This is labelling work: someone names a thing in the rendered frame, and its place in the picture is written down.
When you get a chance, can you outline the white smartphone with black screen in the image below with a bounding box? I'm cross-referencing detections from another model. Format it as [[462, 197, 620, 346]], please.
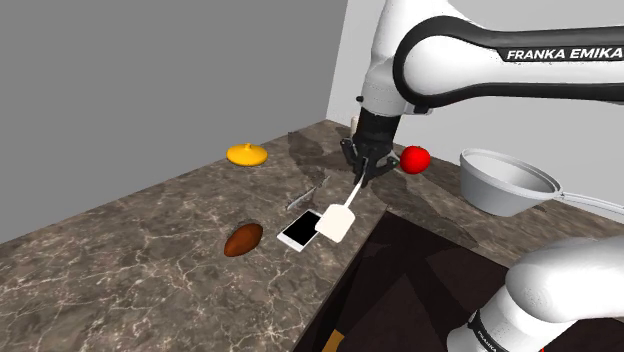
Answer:
[[276, 208, 324, 253]]

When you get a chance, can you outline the dark robot stand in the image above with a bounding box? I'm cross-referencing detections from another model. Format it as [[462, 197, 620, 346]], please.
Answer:
[[292, 210, 624, 352]]

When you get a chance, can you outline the silver knife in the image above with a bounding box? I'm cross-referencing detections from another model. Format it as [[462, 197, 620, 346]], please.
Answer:
[[285, 175, 331, 212]]

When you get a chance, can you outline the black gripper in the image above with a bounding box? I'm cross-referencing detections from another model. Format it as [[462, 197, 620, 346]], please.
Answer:
[[340, 107, 402, 189]]

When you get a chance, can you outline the grey saucepan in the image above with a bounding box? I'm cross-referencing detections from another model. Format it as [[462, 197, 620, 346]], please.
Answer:
[[459, 147, 624, 219]]

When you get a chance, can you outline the yellow lid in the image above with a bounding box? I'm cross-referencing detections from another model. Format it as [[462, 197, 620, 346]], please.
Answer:
[[225, 142, 269, 168]]

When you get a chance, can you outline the red apple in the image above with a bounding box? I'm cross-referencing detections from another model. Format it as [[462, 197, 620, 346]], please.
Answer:
[[399, 145, 432, 175]]

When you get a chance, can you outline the brown potato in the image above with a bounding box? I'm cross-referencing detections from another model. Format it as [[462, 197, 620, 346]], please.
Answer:
[[223, 222, 265, 258]]

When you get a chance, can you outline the white spatula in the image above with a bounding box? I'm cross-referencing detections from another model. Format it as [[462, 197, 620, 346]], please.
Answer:
[[314, 170, 366, 244]]

